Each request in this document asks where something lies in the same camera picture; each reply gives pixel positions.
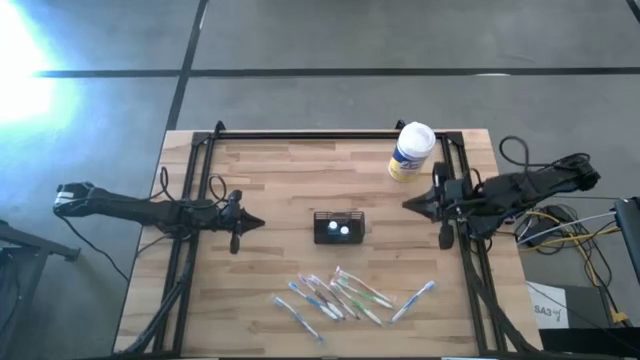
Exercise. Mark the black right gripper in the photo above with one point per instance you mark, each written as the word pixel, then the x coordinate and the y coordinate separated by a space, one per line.
pixel 450 200

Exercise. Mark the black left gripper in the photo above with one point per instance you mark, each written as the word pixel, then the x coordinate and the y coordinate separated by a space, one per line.
pixel 235 220

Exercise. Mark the blue toothbrush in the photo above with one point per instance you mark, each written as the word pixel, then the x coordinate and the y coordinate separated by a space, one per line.
pixel 297 317
pixel 412 301
pixel 312 301

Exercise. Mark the purple toothbrush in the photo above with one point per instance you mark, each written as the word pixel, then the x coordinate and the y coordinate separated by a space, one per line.
pixel 320 295
pixel 334 296

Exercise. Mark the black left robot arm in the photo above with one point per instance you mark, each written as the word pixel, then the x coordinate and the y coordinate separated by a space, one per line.
pixel 125 207

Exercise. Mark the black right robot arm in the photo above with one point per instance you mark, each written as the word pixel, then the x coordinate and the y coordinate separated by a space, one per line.
pixel 525 187

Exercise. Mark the Lysol wipes canister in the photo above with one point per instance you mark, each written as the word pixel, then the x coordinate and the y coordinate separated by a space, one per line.
pixel 412 150

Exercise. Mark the white SA3 sheet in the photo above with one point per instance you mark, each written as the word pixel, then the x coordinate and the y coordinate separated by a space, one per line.
pixel 547 305

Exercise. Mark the black floor box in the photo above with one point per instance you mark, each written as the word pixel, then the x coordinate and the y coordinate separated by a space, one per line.
pixel 590 342

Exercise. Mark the black metal stand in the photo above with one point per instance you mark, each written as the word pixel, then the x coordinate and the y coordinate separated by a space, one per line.
pixel 30 245

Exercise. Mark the black aluminium table frame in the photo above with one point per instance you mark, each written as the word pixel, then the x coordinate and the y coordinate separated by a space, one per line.
pixel 320 135

